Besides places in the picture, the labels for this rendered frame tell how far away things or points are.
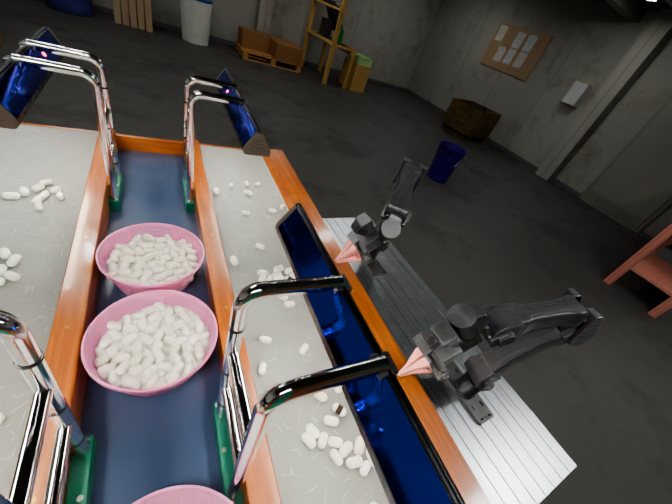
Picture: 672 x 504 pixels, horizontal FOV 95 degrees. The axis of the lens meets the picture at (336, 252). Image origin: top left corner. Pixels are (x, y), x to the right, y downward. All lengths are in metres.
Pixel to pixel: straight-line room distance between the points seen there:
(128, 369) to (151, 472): 0.21
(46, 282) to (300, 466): 0.73
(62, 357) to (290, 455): 0.50
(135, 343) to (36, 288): 0.28
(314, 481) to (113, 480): 0.37
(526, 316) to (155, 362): 0.84
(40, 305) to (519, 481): 1.25
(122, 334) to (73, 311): 0.11
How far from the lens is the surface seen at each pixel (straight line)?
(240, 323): 0.50
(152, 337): 0.88
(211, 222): 1.14
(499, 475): 1.08
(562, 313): 0.89
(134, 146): 1.73
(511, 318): 0.80
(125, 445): 0.84
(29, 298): 1.00
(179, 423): 0.84
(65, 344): 0.86
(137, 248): 1.07
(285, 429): 0.77
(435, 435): 0.88
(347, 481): 0.78
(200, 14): 7.69
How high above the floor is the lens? 1.45
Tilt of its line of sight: 37 degrees down
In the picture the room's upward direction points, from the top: 22 degrees clockwise
